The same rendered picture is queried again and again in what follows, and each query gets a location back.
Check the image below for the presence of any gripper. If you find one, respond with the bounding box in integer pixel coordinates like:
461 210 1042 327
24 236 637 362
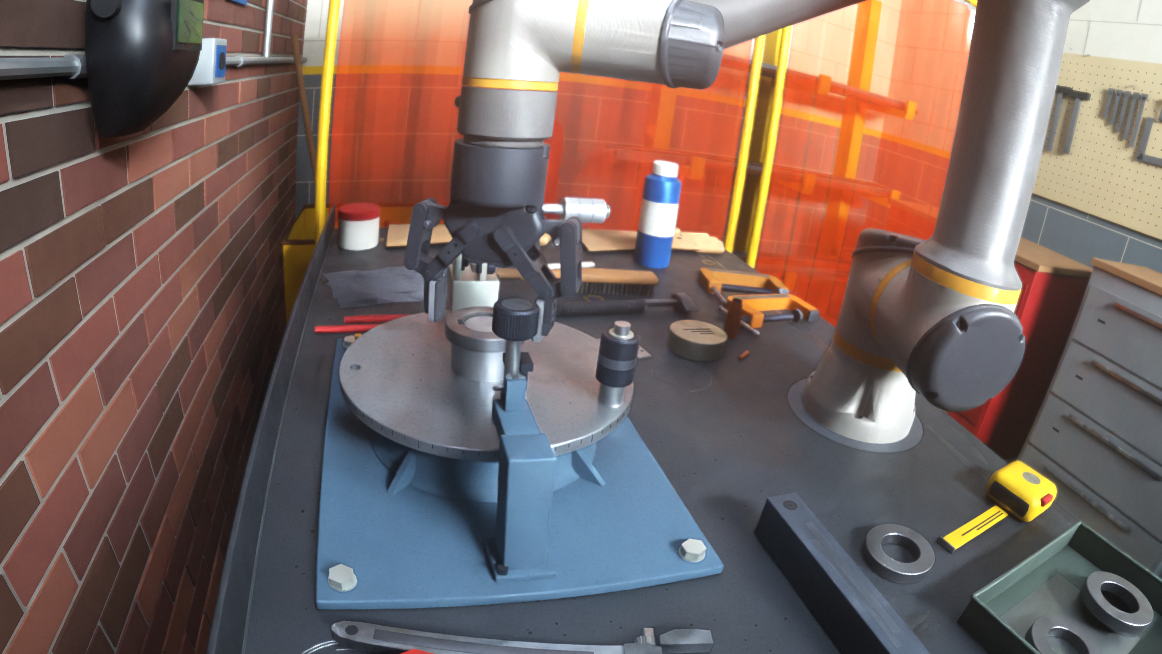
403 136 585 343

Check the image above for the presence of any black knurled plunger knob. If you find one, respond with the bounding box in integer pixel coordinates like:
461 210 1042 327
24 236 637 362
491 296 542 379

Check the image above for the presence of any grey steel spigot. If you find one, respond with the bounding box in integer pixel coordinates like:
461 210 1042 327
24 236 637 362
443 305 533 385

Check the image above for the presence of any black clamp knob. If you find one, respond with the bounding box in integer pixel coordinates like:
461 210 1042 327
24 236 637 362
594 319 641 410

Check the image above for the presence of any grey round positioner table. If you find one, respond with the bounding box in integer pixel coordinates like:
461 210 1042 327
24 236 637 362
338 309 637 458

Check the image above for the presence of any orange screw clamp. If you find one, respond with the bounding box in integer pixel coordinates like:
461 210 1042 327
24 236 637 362
697 266 791 306
722 291 820 340

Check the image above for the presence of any blue positioner base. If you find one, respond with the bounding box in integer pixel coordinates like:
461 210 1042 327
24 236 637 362
315 337 725 611

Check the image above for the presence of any white block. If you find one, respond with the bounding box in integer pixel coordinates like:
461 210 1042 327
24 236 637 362
451 265 502 315

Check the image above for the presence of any brown cardboard sheet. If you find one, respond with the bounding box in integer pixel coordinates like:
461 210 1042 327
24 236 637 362
581 226 727 256
385 222 455 249

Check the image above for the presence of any silver micrometer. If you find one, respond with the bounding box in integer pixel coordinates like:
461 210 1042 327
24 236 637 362
541 196 612 224

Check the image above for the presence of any dark grey cloth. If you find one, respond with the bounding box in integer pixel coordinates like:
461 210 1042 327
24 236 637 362
324 265 428 309

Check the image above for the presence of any white jar red lid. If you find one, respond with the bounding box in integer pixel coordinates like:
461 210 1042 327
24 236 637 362
337 201 383 252

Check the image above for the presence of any red pencil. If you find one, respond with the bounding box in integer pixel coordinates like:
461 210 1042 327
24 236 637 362
314 313 410 335

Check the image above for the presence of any blue bottle white cap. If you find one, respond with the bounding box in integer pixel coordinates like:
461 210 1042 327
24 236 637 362
634 159 682 271

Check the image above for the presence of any grey adjustable wrench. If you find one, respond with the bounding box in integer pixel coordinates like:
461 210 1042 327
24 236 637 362
330 619 715 654

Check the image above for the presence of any grey conduit pipe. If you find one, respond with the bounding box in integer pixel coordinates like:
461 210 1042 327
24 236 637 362
0 0 297 83

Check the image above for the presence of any red cabinet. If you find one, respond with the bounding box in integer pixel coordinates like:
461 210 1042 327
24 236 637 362
948 236 1093 461

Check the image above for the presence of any yellow tape measure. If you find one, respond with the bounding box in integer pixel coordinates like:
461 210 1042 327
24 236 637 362
937 459 1060 553

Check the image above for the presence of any grey drawer cabinet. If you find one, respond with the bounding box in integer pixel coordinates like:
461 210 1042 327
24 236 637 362
1016 257 1162 575

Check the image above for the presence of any beige pegboard with tools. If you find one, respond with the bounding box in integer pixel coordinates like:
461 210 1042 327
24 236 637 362
1030 51 1162 216

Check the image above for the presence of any green tray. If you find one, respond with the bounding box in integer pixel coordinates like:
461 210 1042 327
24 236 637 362
957 521 1162 654

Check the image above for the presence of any wooden wire brush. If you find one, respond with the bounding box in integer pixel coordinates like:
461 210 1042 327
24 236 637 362
494 263 660 299

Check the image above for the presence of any orange welding screen yellow frame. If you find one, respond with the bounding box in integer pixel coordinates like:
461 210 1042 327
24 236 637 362
313 0 766 257
746 0 978 306

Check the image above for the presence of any white blue switch box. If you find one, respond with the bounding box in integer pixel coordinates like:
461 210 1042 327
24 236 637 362
187 37 229 89

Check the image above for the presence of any green wall sign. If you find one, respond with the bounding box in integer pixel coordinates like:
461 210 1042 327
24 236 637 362
172 0 207 46

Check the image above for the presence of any black wall hood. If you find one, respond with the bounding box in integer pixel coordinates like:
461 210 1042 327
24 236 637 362
85 0 207 139

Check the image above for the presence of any dark grey rail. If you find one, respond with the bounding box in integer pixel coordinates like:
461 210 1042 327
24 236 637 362
755 492 933 654

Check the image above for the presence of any grey flange ring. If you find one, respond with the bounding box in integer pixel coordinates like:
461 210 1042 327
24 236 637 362
1026 616 1092 654
1079 569 1155 635
862 522 936 584

